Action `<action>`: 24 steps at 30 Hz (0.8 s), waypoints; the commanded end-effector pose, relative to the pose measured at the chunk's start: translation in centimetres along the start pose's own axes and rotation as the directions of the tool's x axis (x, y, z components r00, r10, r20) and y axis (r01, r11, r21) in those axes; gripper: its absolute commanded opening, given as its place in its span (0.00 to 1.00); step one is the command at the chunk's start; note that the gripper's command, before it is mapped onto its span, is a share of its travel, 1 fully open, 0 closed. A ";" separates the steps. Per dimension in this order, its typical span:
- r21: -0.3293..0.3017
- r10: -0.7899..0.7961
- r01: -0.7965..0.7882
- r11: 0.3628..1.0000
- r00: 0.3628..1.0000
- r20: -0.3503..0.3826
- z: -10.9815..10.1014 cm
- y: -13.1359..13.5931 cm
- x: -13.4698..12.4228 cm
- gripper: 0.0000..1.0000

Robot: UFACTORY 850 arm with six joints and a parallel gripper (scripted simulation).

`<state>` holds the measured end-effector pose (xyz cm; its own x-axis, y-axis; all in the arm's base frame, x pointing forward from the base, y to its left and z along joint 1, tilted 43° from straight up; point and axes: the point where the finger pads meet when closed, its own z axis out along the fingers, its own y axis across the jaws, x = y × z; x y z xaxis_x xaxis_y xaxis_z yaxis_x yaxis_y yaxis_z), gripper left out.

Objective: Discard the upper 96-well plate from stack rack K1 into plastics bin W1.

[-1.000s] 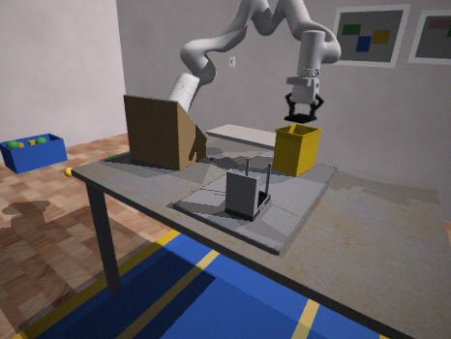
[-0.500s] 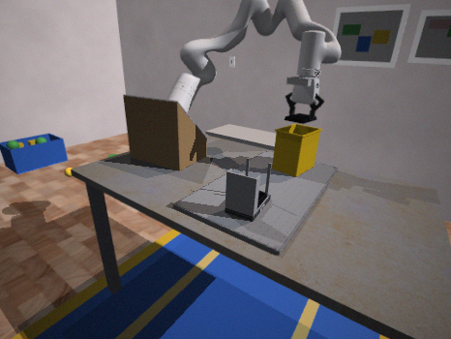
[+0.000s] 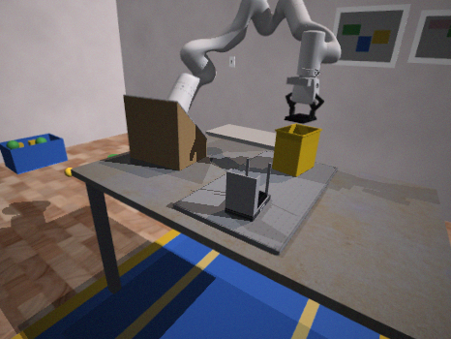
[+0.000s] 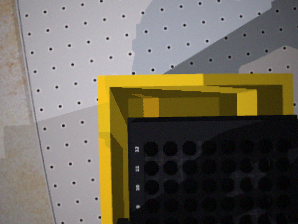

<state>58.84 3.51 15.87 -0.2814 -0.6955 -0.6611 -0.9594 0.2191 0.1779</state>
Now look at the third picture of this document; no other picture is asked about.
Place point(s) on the yellow open-top bin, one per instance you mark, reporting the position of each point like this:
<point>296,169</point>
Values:
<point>295,154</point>

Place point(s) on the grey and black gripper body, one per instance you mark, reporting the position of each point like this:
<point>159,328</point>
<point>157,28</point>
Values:
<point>305,94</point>

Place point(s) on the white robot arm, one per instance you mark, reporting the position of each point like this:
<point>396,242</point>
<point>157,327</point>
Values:
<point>316,47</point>

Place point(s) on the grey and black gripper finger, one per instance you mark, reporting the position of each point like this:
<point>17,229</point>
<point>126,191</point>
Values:
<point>314,107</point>
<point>291,104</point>

